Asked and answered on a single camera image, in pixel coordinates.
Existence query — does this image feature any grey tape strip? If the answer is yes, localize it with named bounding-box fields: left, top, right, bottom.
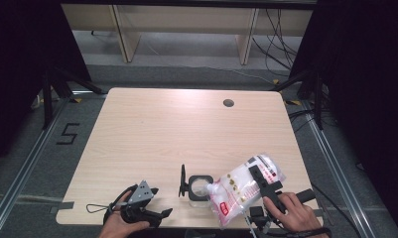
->
left=50, top=200, right=75, bottom=214

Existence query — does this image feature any clear bag of white granules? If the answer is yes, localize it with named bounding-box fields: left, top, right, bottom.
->
left=205, top=153, right=287, bottom=230

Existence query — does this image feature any bundle of black cables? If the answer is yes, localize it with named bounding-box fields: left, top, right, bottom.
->
left=251, top=8, right=304, bottom=77

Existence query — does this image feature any thin black cord loop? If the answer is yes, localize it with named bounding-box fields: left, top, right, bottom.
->
left=85, top=203, right=113, bottom=214

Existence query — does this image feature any black curtain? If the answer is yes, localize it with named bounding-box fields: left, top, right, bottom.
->
left=289, top=0, right=398, bottom=230
left=0, top=0, right=92, bottom=174

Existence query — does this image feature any black metal stand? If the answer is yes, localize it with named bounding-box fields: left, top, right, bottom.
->
left=41, top=64, right=105, bottom=131
left=270, top=68, right=326, bottom=131

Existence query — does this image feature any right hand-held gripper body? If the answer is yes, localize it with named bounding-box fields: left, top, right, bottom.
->
left=244, top=179, right=318, bottom=238

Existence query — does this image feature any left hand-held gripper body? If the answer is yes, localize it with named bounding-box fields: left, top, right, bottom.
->
left=102, top=179, right=162, bottom=229

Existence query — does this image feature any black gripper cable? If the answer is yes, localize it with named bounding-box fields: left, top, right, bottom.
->
left=311, top=182, right=353, bottom=230

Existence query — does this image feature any aluminium floor rail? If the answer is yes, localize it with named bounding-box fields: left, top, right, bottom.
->
left=0, top=97, right=72, bottom=238
left=301, top=100, right=370, bottom=238

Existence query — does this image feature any person's left hand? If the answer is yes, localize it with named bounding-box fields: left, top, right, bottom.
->
left=98, top=190, right=151, bottom=238

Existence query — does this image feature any black wrist strap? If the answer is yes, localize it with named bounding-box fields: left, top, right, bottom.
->
left=275, top=225, right=332, bottom=238

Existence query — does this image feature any glass jar with black lid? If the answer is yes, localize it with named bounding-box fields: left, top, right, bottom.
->
left=178, top=164, right=215, bottom=209

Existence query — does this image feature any light wooden shelf unit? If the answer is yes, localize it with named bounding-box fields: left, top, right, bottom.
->
left=61, top=3, right=316, bottom=66

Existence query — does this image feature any person's right hand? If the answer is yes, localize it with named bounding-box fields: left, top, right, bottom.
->
left=262, top=191, right=321, bottom=234

